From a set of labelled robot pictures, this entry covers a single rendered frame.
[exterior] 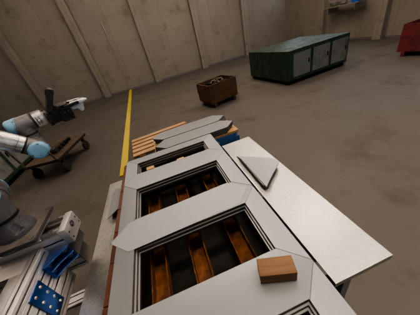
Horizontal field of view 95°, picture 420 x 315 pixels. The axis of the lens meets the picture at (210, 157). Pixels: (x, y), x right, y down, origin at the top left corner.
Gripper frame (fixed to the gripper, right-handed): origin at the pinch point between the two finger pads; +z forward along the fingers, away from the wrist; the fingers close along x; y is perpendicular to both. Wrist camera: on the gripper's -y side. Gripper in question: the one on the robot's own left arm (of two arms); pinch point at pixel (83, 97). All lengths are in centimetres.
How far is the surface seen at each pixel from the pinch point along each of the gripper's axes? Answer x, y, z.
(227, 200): 79, 49, 22
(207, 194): 67, 50, 20
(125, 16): -889, -30, 486
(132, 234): 53, 52, -20
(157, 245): 67, 54, -15
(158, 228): 62, 51, -10
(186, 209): 65, 51, 6
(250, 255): 100, 64, 13
